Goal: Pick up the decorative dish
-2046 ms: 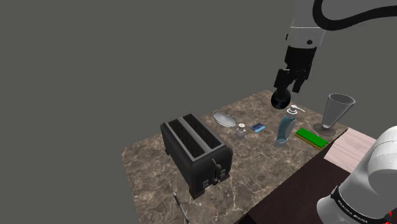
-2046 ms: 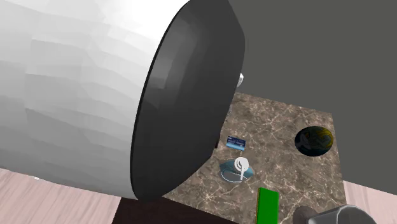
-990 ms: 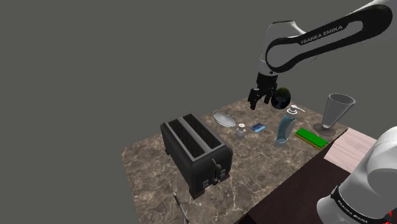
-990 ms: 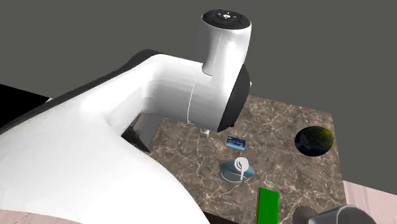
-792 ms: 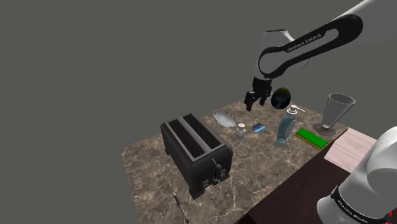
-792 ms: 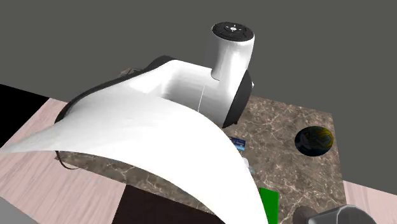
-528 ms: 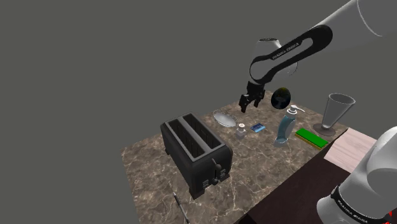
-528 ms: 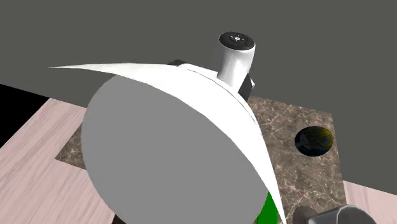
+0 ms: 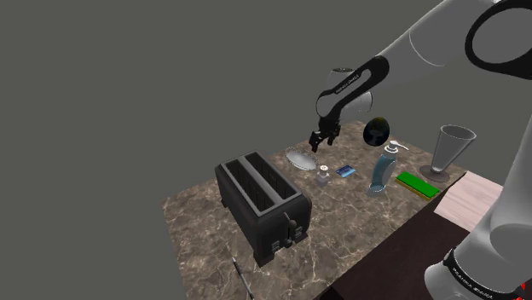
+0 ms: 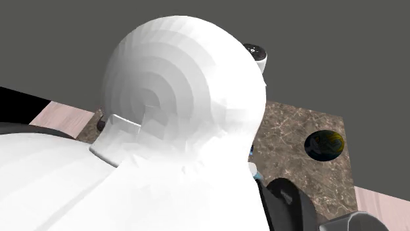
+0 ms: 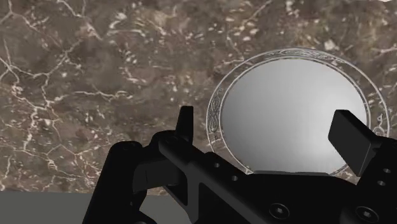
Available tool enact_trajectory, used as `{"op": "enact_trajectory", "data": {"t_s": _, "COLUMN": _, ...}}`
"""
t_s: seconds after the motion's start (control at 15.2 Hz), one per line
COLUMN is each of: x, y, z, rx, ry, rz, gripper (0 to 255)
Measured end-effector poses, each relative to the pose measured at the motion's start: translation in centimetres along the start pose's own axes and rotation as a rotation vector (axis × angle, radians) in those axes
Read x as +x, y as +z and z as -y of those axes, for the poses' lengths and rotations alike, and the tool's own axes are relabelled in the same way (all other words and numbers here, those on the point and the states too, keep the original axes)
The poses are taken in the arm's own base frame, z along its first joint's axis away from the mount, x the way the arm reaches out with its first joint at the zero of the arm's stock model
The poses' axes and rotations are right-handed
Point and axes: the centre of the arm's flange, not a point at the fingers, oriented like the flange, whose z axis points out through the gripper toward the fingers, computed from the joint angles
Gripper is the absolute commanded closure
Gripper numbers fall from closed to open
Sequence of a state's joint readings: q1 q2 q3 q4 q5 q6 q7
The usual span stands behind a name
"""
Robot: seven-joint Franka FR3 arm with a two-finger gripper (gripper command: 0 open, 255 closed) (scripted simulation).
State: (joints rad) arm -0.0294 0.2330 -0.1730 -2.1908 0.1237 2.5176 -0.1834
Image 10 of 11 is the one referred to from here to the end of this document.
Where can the dark ball with colourful pattern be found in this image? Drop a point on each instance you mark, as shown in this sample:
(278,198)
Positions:
(324,145)

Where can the white and blue object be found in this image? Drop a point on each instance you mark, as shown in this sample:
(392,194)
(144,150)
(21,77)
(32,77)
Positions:
(253,168)

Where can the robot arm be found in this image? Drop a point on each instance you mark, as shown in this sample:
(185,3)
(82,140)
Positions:
(179,105)

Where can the small black object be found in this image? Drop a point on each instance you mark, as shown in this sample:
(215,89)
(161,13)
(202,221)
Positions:
(101,125)

